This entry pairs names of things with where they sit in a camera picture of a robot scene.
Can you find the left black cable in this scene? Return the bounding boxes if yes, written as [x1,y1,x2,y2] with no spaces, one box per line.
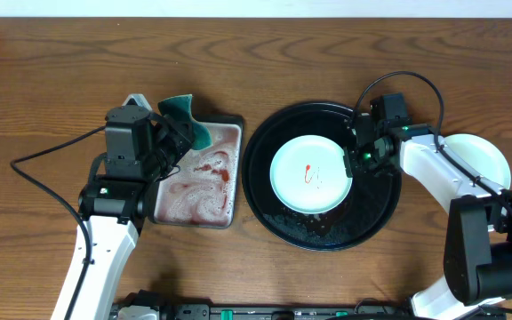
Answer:
[9,125,107,320]

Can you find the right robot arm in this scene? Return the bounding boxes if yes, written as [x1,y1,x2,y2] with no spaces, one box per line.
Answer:
[344,114,512,319]

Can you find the black rectangular soapy water tray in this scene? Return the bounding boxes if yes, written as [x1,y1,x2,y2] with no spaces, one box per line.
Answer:
[150,115,244,228]

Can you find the black cable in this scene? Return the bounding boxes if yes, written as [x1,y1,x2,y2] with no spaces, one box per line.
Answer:
[348,70,512,285]
[9,125,107,320]

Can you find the mint green plate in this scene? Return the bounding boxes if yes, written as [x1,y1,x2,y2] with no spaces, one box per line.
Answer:
[269,135,353,215]
[445,133,511,188]

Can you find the right black cable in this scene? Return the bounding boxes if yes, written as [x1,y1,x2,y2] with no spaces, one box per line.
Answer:
[348,70,512,285]

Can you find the green scrub sponge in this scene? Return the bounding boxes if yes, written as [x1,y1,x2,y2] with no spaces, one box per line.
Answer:
[157,94,212,151]

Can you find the round black serving tray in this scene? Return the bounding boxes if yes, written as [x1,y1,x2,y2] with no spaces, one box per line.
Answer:
[242,101,402,252]

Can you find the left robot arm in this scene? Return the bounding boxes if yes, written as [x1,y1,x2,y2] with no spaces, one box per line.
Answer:
[52,105,196,319]

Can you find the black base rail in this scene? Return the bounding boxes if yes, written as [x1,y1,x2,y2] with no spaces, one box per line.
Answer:
[108,291,461,320]

